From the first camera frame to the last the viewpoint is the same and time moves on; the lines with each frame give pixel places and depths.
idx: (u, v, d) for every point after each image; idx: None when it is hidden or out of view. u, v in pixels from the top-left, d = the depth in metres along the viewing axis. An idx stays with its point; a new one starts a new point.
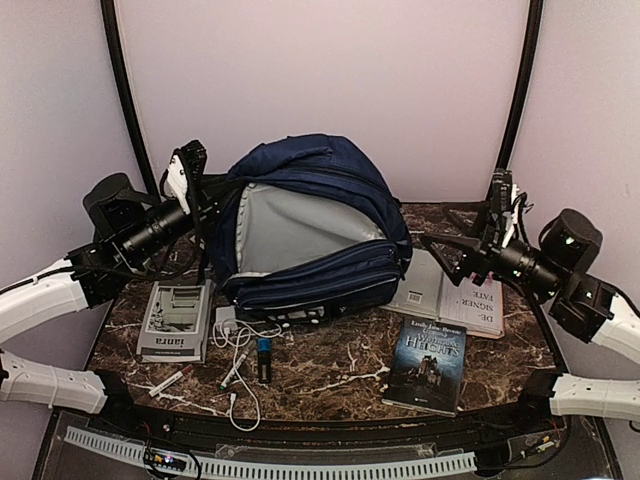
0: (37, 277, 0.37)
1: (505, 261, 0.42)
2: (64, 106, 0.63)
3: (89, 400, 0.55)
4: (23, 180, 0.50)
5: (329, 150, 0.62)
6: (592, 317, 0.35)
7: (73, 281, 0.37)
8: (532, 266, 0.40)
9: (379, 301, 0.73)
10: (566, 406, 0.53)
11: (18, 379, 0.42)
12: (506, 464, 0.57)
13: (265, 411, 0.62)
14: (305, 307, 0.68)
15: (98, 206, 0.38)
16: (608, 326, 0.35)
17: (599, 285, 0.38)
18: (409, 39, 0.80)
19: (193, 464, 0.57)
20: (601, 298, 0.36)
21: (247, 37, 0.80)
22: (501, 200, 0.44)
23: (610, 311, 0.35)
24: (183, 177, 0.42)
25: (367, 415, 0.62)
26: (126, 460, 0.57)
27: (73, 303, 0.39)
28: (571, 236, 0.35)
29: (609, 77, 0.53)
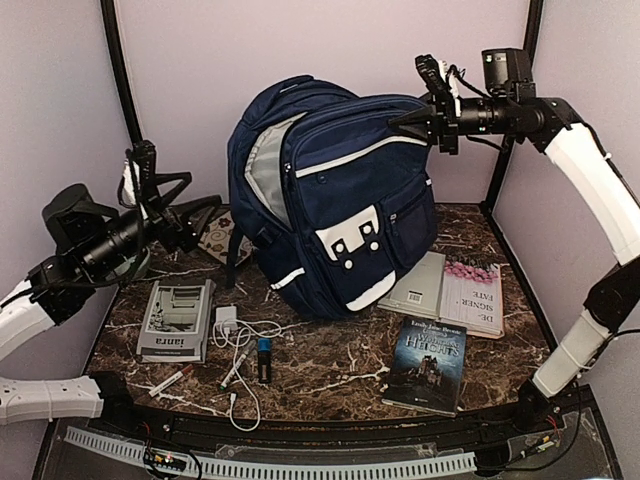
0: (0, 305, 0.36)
1: (469, 122, 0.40)
2: (61, 104, 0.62)
3: (87, 405, 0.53)
4: (19, 180, 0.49)
5: (313, 89, 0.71)
6: (549, 121, 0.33)
7: (30, 304, 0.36)
8: (492, 114, 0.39)
9: (411, 194, 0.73)
10: (551, 382, 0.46)
11: (11, 404, 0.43)
12: (506, 464, 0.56)
13: (265, 411, 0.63)
14: (362, 192, 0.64)
15: (55, 219, 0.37)
16: (563, 134, 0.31)
17: (567, 107, 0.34)
18: (411, 40, 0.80)
19: (193, 464, 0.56)
20: (568, 116, 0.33)
21: (250, 39, 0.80)
22: (434, 89, 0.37)
23: (571, 125, 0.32)
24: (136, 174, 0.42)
25: (367, 415, 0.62)
26: (126, 460, 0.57)
27: (42, 323, 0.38)
28: (489, 55, 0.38)
29: (614, 80, 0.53)
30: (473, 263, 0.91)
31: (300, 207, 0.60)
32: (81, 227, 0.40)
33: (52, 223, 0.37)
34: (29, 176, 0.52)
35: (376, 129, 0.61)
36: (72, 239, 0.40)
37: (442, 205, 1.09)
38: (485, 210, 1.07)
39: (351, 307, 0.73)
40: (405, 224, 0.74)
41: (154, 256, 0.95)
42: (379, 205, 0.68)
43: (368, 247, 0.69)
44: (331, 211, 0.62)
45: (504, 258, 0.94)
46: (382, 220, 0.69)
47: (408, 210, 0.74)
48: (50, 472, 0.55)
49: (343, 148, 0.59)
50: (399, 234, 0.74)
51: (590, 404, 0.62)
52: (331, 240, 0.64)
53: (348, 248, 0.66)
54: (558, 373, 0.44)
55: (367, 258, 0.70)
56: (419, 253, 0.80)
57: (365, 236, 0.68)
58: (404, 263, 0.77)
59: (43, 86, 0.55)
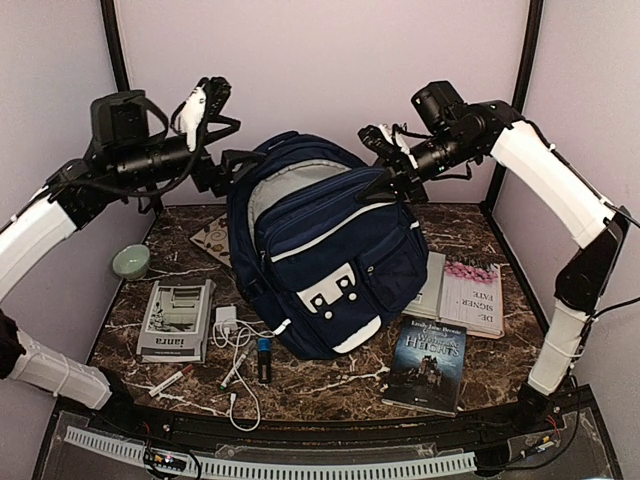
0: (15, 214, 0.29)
1: (427, 167, 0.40)
2: (61, 104, 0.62)
3: (94, 395, 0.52)
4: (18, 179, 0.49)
5: (299, 146, 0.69)
6: (490, 123, 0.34)
7: (48, 207, 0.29)
8: (445, 151, 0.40)
9: (396, 243, 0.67)
10: (546, 378, 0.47)
11: (32, 361, 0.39)
12: (506, 464, 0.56)
13: (265, 411, 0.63)
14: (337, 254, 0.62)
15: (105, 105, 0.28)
16: (504, 135, 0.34)
17: (508, 109, 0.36)
18: (412, 39, 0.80)
19: (193, 464, 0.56)
20: (509, 117, 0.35)
21: (250, 38, 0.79)
22: (384, 151, 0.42)
23: (511, 125, 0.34)
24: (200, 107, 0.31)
25: (367, 415, 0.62)
26: (126, 460, 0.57)
27: (65, 230, 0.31)
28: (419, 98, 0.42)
29: (615, 81, 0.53)
30: (473, 263, 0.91)
31: (276, 278, 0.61)
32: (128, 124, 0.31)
33: (96, 108, 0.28)
34: (27, 176, 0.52)
35: (348, 206, 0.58)
36: (112, 135, 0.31)
37: (442, 205, 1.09)
38: (485, 210, 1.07)
39: (337, 350, 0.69)
40: (388, 271, 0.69)
41: (154, 256, 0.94)
42: (358, 257, 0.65)
43: (347, 297, 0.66)
44: (306, 277, 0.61)
45: (504, 258, 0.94)
46: (359, 272, 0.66)
47: (390, 258, 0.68)
48: (50, 472, 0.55)
49: (312, 226, 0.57)
50: (383, 281, 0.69)
51: (590, 404, 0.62)
52: (309, 297, 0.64)
53: (326, 300, 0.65)
54: (552, 367, 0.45)
55: (348, 310, 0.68)
56: (409, 296, 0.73)
57: (343, 289, 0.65)
58: (390, 307, 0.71)
59: (42, 87, 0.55)
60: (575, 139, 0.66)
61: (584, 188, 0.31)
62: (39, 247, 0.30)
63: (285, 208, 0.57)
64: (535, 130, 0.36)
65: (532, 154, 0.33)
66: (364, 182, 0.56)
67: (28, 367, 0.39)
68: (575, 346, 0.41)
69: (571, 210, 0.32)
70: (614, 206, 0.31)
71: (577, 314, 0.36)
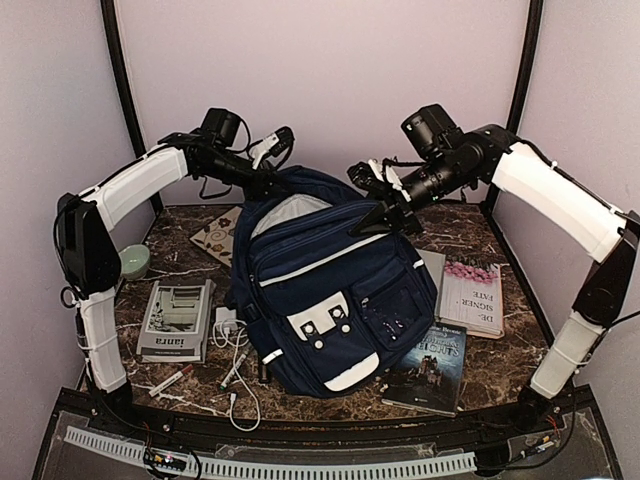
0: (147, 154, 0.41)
1: (421, 198, 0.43)
2: (60, 101, 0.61)
3: (111, 373, 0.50)
4: (17, 181, 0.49)
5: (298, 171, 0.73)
6: (488, 150, 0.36)
7: (178, 150, 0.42)
8: (438, 180, 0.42)
9: (391, 278, 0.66)
10: (546, 381, 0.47)
11: (108, 298, 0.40)
12: (506, 464, 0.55)
13: (265, 411, 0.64)
14: (328, 281, 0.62)
15: (221, 114, 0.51)
16: (504, 161, 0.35)
17: (503, 132, 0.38)
18: (413, 40, 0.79)
19: (193, 464, 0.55)
20: (505, 139, 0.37)
21: (249, 37, 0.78)
22: (379, 186, 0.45)
23: (509, 148, 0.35)
24: (272, 142, 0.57)
25: (367, 415, 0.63)
26: (126, 460, 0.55)
27: (177, 173, 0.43)
28: (409, 124, 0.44)
29: (616, 83, 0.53)
30: (473, 263, 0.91)
31: (265, 302, 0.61)
32: (228, 129, 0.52)
33: (218, 114, 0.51)
34: (28, 177, 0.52)
35: (341, 239, 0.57)
36: (217, 132, 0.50)
37: (442, 205, 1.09)
38: (485, 210, 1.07)
39: (329, 386, 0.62)
40: (385, 305, 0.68)
41: (154, 256, 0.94)
42: (351, 287, 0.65)
43: (340, 329, 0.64)
44: (295, 303, 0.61)
45: (504, 258, 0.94)
46: (352, 303, 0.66)
47: (386, 293, 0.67)
48: (50, 472, 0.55)
49: (299, 257, 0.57)
50: (380, 315, 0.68)
51: (589, 404, 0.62)
52: (299, 323, 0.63)
53: (318, 330, 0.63)
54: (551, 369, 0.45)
55: (341, 343, 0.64)
56: (416, 334, 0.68)
57: (336, 319, 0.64)
58: (390, 345, 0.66)
59: (41, 89, 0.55)
60: (576, 140, 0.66)
61: (589, 200, 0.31)
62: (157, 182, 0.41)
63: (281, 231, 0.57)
64: (533, 151, 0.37)
65: (531, 175, 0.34)
66: (356, 217, 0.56)
67: (103, 304, 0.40)
68: (584, 356, 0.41)
69: (579, 224, 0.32)
70: (626, 214, 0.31)
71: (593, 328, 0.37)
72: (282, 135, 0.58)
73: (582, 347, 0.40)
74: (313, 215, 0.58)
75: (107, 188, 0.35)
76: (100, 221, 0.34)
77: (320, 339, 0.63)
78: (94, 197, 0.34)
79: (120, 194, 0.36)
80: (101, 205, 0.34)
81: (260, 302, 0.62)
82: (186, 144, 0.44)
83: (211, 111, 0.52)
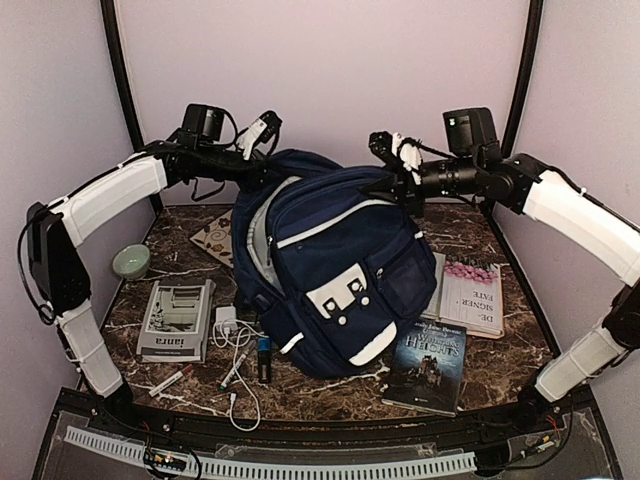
0: (121, 164, 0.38)
1: (430, 186, 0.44)
2: (60, 101, 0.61)
3: (105, 379, 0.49)
4: (17, 181, 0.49)
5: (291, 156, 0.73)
6: (518, 181, 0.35)
7: (156, 160, 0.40)
8: (452, 177, 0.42)
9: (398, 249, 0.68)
10: (552, 385, 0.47)
11: (85, 312, 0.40)
12: (506, 464, 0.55)
13: (265, 411, 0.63)
14: (346, 251, 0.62)
15: (199, 108, 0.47)
16: (535, 191, 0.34)
17: (531, 162, 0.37)
18: (413, 40, 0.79)
19: (193, 464, 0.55)
20: (533, 169, 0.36)
21: (248, 37, 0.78)
22: (394, 159, 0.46)
23: (540, 178, 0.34)
24: (260, 129, 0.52)
25: (366, 415, 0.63)
26: (126, 460, 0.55)
27: (155, 183, 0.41)
28: (452, 117, 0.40)
29: (615, 82, 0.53)
30: (473, 263, 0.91)
31: (283, 272, 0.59)
32: (211, 125, 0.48)
33: (197, 110, 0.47)
34: (28, 177, 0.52)
35: (351, 196, 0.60)
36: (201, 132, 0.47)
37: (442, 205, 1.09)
38: (485, 210, 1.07)
39: (354, 362, 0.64)
40: (397, 276, 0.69)
41: (154, 256, 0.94)
42: (364, 261, 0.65)
43: (360, 302, 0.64)
44: (311, 275, 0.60)
45: (504, 258, 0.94)
46: (369, 276, 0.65)
47: (397, 264, 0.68)
48: (50, 472, 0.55)
49: (315, 217, 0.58)
50: (392, 287, 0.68)
51: (589, 404, 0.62)
52: (321, 299, 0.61)
53: (339, 305, 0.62)
54: (556, 376, 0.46)
55: (361, 315, 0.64)
56: (424, 307, 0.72)
57: (355, 293, 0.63)
58: (403, 314, 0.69)
59: (42, 88, 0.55)
60: (575, 140, 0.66)
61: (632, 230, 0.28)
62: (132, 194, 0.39)
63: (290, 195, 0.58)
64: (562, 180, 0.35)
65: (563, 201, 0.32)
66: (365, 178, 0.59)
67: (83, 316, 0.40)
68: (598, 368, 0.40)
69: (619, 256, 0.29)
70: None
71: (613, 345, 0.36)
72: (269, 120, 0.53)
73: (597, 358, 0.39)
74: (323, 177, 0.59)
75: (76, 199, 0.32)
76: (66, 236, 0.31)
77: (342, 313, 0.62)
78: (61, 210, 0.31)
79: (91, 206, 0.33)
80: (66, 219, 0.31)
81: (278, 274, 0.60)
82: (167, 152, 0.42)
83: (190, 106, 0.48)
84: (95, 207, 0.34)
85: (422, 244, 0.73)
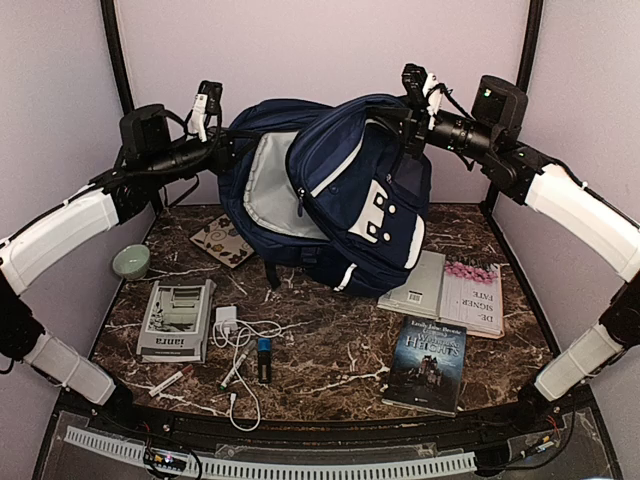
0: (68, 200, 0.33)
1: (440, 136, 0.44)
2: (60, 100, 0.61)
3: (97, 389, 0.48)
4: (17, 181, 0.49)
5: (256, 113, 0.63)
6: (520, 172, 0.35)
7: (105, 196, 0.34)
8: (465, 137, 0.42)
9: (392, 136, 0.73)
10: (554, 386, 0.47)
11: (50, 343, 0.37)
12: (506, 464, 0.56)
13: (265, 411, 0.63)
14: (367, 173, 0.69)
15: (134, 119, 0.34)
16: (537, 182, 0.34)
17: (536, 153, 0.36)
18: (413, 40, 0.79)
19: (193, 464, 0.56)
20: (539, 162, 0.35)
21: (249, 37, 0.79)
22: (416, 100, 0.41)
23: (543, 169, 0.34)
24: (204, 106, 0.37)
25: (366, 415, 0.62)
26: (126, 460, 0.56)
27: (106, 221, 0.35)
28: (488, 89, 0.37)
29: (615, 82, 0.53)
30: (473, 263, 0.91)
31: (324, 218, 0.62)
32: (156, 133, 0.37)
33: (130, 122, 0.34)
34: (28, 178, 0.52)
35: (359, 121, 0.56)
36: (148, 147, 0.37)
37: (442, 205, 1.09)
38: (485, 210, 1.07)
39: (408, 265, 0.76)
40: (399, 173, 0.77)
41: (154, 256, 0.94)
42: (375, 173, 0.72)
43: (388, 210, 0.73)
44: (352, 202, 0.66)
45: (504, 258, 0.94)
46: (385, 186, 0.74)
47: (396, 160, 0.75)
48: (50, 472, 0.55)
49: (335, 159, 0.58)
50: (399, 188, 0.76)
51: (589, 404, 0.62)
52: (364, 228, 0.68)
53: (377, 224, 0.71)
54: (554, 376, 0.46)
55: (392, 223, 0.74)
56: (427, 189, 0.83)
57: (382, 205, 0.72)
58: (416, 204, 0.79)
59: (42, 88, 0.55)
60: (575, 139, 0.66)
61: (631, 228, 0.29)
62: (82, 233, 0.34)
63: (306, 140, 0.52)
64: (566, 173, 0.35)
65: (565, 198, 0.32)
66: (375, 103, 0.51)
67: (49, 350, 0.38)
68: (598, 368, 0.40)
69: (615, 249, 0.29)
70: None
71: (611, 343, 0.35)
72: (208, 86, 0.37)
73: (596, 357, 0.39)
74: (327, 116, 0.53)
75: (17, 243, 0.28)
76: (4, 285, 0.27)
77: (384, 230, 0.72)
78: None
79: (34, 252, 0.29)
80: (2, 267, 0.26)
81: (319, 222, 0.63)
82: (118, 186, 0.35)
83: (121, 117, 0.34)
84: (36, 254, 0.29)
85: (408, 156, 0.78)
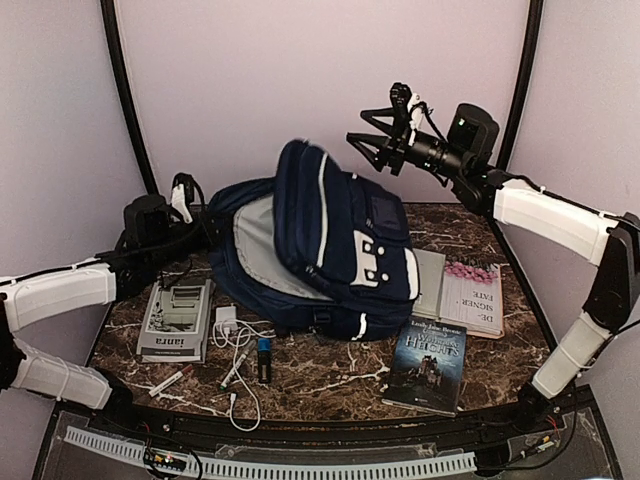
0: (76, 266, 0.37)
1: (416, 154, 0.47)
2: (61, 99, 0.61)
3: (94, 392, 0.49)
4: (19, 180, 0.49)
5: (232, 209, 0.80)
6: (485, 193, 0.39)
7: (110, 273, 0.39)
8: (440, 156, 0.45)
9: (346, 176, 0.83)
10: (554, 383, 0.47)
11: (34, 365, 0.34)
12: (506, 464, 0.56)
13: (265, 411, 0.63)
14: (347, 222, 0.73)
15: (141, 213, 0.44)
16: (501, 196, 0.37)
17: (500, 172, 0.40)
18: (412, 39, 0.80)
19: (193, 464, 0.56)
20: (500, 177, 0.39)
21: (248, 37, 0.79)
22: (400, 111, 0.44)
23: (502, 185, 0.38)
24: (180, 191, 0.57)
25: (367, 415, 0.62)
26: (126, 460, 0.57)
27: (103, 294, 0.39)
28: (463, 117, 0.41)
29: (615, 80, 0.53)
30: (474, 263, 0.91)
31: (321, 274, 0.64)
32: (155, 224, 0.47)
33: (134, 214, 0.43)
34: (30, 178, 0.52)
35: (319, 204, 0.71)
36: (147, 232, 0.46)
37: (442, 205, 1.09)
38: None
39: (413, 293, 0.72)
40: (376, 212, 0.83)
41: None
42: (356, 224, 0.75)
43: (378, 252, 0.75)
44: (343, 258, 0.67)
45: (504, 258, 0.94)
46: (369, 231, 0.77)
47: (367, 204, 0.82)
48: (50, 472, 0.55)
49: (309, 225, 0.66)
50: (382, 227, 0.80)
51: (590, 404, 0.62)
52: (362, 278, 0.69)
53: (372, 267, 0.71)
54: (556, 375, 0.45)
55: (386, 262, 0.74)
56: (404, 217, 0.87)
57: (371, 251, 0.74)
58: (402, 236, 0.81)
59: (43, 87, 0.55)
60: (575, 138, 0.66)
61: (588, 215, 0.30)
62: (79, 296, 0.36)
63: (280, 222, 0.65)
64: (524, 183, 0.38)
65: (524, 202, 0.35)
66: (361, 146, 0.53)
67: (35, 373, 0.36)
68: (588, 358, 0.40)
69: (582, 240, 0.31)
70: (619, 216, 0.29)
71: (599, 331, 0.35)
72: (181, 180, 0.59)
73: (587, 349, 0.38)
74: (290, 207, 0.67)
75: (23, 286, 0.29)
76: (4, 325, 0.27)
77: (384, 271, 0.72)
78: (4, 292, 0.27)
79: (37, 297, 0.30)
80: (10, 301, 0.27)
81: (316, 281, 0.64)
82: (122, 268, 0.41)
83: (127, 210, 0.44)
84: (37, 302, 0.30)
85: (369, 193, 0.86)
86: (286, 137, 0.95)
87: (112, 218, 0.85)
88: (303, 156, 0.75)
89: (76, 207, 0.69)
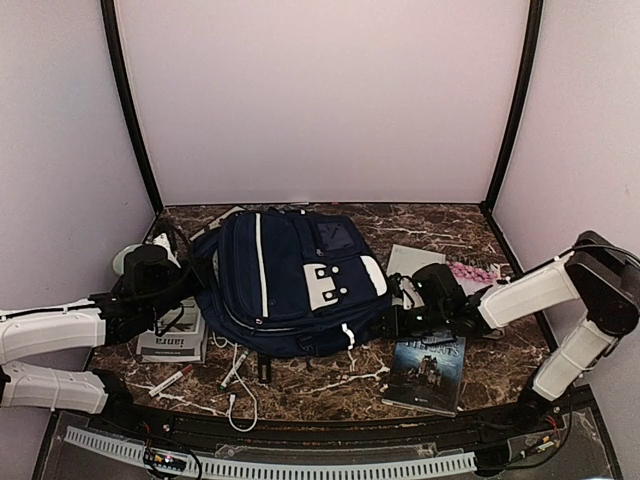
0: (67, 307, 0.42)
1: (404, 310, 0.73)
2: (61, 103, 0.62)
3: (89, 399, 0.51)
4: (20, 179, 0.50)
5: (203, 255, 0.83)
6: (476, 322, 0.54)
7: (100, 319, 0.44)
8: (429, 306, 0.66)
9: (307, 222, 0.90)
10: (555, 384, 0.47)
11: (21, 384, 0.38)
12: (506, 464, 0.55)
13: (264, 411, 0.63)
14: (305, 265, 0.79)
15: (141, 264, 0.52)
16: (485, 308, 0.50)
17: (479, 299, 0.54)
18: (412, 40, 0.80)
19: (193, 464, 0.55)
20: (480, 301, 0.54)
21: (248, 37, 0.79)
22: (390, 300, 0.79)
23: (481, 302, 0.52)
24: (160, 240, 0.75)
25: (366, 415, 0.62)
26: (126, 460, 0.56)
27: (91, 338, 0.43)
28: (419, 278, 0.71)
29: (614, 81, 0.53)
30: (473, 263, 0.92)
31: (282, 319, 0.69)
32: (155, 275, 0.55)
33: (133, 266, 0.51)
34: (30, 178, 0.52)
35: (246, 254, 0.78)
36: (143, 283, 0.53)
37: (442, 205, 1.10)
38: (485, 210, 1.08)
39: (381, 290, 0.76)
40: (332, 237, 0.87)
41: None
42: (306, 257, 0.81)
43: (334, 271, 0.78)
44: (293, 293, 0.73)
45: (504, 258, 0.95)
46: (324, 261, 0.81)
47: (317, 233, 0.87)
48: (50, 472, 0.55)
49: (251, 274, 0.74)
50: (336, 250, 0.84)
51: (589, 404, 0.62)
52: (321, 300, 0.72)
53: (329, 287, 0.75)
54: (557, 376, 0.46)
55: (346, 278, 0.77)
56: (361, 239, 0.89)
57: (326, 274, 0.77)
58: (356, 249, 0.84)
59: (42, 87, 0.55)
60: (574, 139, 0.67)
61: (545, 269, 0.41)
62: (65, 335, 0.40)
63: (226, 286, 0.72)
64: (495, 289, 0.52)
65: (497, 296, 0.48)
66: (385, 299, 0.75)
67: (23, 390, 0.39)
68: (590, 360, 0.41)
69: (554, 283, 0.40)
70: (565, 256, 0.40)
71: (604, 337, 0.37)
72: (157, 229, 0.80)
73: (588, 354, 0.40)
74: (224, 277, 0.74)
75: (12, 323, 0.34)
76: None
77: (343, 284, 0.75)
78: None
79: (23, 334, 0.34)
80: None
81: (278, 322, 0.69)
82: (115, 315, 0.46)
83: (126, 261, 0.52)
84: (23, 342, 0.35)
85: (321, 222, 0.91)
86: (286, 137, 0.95)
87: (112, 218, 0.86)
88: (240, 225, 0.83)
89: (75, 207, 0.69)
